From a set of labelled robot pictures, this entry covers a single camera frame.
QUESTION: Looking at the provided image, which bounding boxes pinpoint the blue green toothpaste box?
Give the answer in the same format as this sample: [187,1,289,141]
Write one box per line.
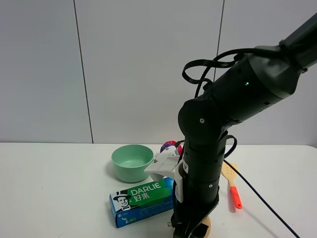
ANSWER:
[109,178,174,228]

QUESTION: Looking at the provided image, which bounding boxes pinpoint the green plastic bowl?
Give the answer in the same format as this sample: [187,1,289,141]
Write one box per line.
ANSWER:
[111,144,154,183]

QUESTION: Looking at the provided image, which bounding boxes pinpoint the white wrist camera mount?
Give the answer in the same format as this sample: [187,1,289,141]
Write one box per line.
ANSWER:
[144,145,183,203]

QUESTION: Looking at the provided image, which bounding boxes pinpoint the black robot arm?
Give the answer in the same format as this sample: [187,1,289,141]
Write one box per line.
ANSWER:
[171,16,317,238]

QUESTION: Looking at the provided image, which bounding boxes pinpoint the blue red speckled ball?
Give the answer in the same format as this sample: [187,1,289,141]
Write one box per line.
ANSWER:
[160,140,182,155]

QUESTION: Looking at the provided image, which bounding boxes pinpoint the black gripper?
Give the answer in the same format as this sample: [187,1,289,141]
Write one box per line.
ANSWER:
[169,195,219,238]

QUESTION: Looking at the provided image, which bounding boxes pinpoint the beige spatula orange handle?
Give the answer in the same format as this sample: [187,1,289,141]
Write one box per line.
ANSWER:
[221,162,243,209]

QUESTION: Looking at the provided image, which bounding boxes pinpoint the beige peach-like fruit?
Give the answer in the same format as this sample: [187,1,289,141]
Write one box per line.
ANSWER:
[202,216,211,238]

